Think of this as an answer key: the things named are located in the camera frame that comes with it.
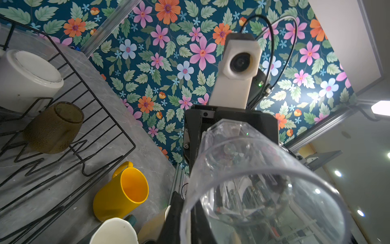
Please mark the clear glass cup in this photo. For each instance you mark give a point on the clear glass cup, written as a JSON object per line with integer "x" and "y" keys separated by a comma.
{"x": 246, "y": 189}

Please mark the olive green glass cup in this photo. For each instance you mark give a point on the olive green glass cup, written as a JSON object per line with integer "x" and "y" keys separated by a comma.
{"x": 54, "y": 129}

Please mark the yellow mug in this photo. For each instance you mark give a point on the yellow mug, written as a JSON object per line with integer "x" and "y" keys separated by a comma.
{"x": 127, "y": 190}

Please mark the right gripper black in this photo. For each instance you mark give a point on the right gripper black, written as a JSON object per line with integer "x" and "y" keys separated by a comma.
{"x": 199, "y": 118}

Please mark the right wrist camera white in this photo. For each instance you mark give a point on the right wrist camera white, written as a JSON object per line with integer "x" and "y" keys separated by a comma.
{"x": 239, "y": 65}

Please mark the cream mug green outside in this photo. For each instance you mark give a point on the cream mug green outside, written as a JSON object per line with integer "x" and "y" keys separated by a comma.
{"x": 115, "y": 231}

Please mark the black wire dish rack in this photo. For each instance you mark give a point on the black wire dish rack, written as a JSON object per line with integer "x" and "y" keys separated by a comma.
{"x": 37, "y": 188}

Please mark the white mug red inside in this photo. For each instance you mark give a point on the white mug red inside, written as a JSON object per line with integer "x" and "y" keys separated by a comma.
{"x": 27, "y": 81}

